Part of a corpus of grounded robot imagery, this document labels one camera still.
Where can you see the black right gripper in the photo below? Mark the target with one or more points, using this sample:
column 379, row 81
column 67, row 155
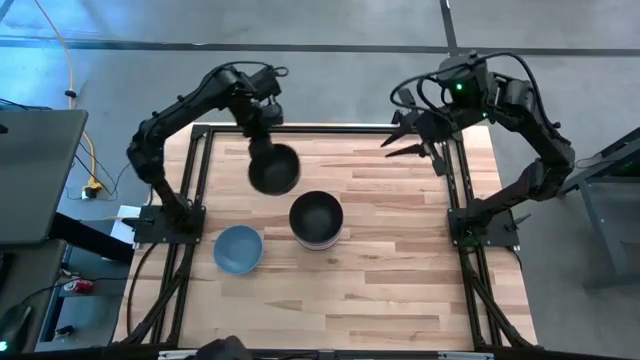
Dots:
column 440, row 127

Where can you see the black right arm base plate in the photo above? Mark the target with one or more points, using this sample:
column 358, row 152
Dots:
column 500, row 235

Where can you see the dark grey desk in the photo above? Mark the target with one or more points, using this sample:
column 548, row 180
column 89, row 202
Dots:
column 25, row 270

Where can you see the black computer mouse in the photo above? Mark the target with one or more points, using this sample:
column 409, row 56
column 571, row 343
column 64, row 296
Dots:
column 14, row 325

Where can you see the pale pink bowl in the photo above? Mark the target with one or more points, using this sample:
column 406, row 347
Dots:
column 317, row 247

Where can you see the yellow power plug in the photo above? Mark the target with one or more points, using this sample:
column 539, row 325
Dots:
column 92, row 189

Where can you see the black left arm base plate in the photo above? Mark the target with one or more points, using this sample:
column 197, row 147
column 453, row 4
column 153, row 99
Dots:
column 150, row 230

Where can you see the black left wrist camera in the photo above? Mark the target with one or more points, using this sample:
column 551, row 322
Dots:
column 274, row 114

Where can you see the black bowl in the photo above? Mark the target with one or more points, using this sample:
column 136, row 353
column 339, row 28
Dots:
column 277, row 172
column 316, row 217

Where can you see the blue-grey bowl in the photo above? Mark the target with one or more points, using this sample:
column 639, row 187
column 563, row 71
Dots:
column 238, row 250

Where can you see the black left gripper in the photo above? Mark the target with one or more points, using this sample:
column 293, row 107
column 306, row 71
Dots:
column 257, row 122

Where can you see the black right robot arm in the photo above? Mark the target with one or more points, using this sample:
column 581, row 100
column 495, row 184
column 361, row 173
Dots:
column 545, row 170

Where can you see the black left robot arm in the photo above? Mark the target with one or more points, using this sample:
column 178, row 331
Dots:
column 175, row 112

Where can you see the dark grey laptop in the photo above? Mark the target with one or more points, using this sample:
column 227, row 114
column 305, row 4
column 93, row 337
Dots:
column 40, row 175

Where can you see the black table-level camera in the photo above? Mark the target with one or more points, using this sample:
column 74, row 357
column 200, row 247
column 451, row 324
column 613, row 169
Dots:
column 225, row 349

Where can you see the silver bracket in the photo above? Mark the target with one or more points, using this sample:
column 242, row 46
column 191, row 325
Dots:
column 465, row 356
column 177, row 355

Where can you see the white paper sheet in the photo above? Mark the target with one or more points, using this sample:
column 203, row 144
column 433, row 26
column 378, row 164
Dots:
column 122, row 230

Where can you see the black aluminium table frame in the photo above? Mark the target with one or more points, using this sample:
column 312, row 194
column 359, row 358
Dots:
column 325, row 129

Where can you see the red drink can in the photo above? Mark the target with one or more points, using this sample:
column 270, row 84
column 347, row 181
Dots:
column 80, row 286

